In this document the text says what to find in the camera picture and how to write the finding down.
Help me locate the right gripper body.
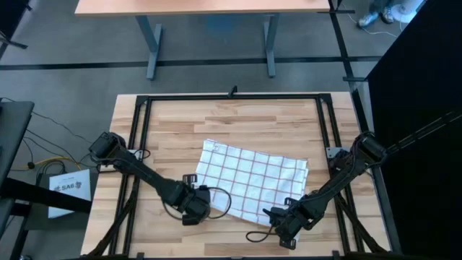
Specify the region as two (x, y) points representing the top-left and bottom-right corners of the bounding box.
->
(276, 197), (323, 251)

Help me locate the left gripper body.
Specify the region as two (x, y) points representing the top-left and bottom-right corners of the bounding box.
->
(172, 174), (204, 226)

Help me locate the white red-checked towel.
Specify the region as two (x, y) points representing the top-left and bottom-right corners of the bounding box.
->
(194, 139), (310, 242)

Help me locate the white paper sign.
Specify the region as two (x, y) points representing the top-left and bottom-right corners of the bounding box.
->
(48, 168), (92, 220)

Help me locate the black slanted bar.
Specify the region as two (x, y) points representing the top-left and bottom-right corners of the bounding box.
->
(0, 176), (93, 214)

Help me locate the grey desk leg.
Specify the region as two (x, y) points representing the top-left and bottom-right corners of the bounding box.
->
(262, 13), (281, 79)
(135, 14), (163, 81)

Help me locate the dark grey side table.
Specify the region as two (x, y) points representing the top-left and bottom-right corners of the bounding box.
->
(0, 100), (35, 189)

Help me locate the wooden desk top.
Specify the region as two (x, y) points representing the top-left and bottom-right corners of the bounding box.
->
(74, 0), (331, 17)

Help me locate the tall black side panel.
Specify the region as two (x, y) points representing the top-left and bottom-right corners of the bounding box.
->
(366, 0), (462, 260)

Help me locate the person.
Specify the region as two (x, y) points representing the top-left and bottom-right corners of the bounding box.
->
(357, 0), (396, 29)

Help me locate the white round base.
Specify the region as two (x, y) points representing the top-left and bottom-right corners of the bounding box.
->
(391, 0), (425, 22)

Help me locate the black equipment stand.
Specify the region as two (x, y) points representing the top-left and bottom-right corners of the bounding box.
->
(0, 0), (32, 50)

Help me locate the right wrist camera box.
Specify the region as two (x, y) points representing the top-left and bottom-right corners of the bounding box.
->
(274, 220), (292, 238)

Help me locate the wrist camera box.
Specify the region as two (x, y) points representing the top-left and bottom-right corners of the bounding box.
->
(274, 220), (292, 238)
(193, 186), (212, 218)

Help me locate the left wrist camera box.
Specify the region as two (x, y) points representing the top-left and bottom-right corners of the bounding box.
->
(193, 186), (212, 218)

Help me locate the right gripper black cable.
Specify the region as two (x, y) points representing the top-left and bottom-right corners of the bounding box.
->
(245, 226), (279, 244)

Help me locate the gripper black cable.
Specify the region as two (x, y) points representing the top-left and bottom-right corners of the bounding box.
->
(245, 226), (279, 244)
(161, 186), (232, 221)

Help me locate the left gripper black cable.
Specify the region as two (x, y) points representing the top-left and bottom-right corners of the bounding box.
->
(161, 186), (232, 221)

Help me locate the black aluminium table frame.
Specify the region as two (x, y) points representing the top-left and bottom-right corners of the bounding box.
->
(84, 92), (393, 260)

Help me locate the yellow floor cable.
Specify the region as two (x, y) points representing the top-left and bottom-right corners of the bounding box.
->
(10, 155), (82, 172)

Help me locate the black floor cable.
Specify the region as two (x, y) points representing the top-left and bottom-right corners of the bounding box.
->
(30, 110), (95, 145)

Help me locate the black striped frame post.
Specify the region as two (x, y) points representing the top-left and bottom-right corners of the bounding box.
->
(384, 110), (462, 156)

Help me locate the black partition base rail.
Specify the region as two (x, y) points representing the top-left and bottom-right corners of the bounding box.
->
(317, 0), (371, 133)

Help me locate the white floor cable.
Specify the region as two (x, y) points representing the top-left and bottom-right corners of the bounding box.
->
(360, 25), (398, 39)

